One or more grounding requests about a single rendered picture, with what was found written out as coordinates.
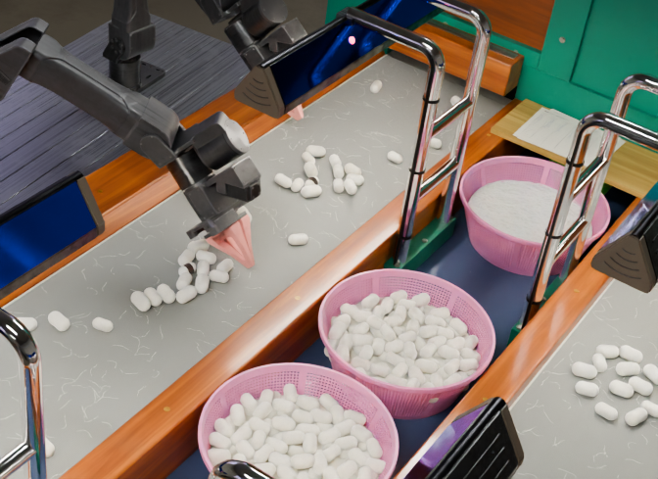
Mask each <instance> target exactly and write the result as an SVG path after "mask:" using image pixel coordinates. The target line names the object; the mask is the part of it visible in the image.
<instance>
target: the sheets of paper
mask: <svg viewBox="0 0 658 479"><path fill-rule="evenodd" d="M579 122H580V121H579V120H576V119H574V118H572V117H570V116H567V115H565V114H563V113H561V112H558V111H556V110H554V109H551V110H548V109H545V108H541V109H540V110H539V111H537V112H536V113H535V114H534V115H533V116H532V117H531V118H530V119H529V120H528V121H527V122H525V123H524V124H523V125H522V126H521V127H520V128H519V129H518V130H517V131H516V132H515V133H514V134H513V135H514V136H516V137H517V138H519V139H521V140H524V141H526V142H529V143H531V144H534V145H537V146H539V147H542V148H543V149H546V150H548V151H551V152H553V153H555V154H558V155H560V156H563V157H565V158H567V156H568V154H569V151H570V148H571V144H572V141H573V137H574V134H575V130H576V128H577V125H578V123H579ZM603 132H604V131H602V130H600V129H596V130H595V131H594V132H593V133H592V136H591V139H590V141H589V144H588V148H587V153H586V157H585V164H584V166H586V167H587V166H588V165H589V164H590V163H591V162H592V161H593V160H594V159H595V158H596V155H597V152H598V148H599V145H600V142H601V139H602V135H603ZM625 142H626V141H624V140H622V139H621V138H620V137H619V138H618V141H617V144H616V147H615V150H614V152H615V151H616V150H617V149H619V148H620V147H621V146H622V145H623V144H624V143H625Z"/></svg>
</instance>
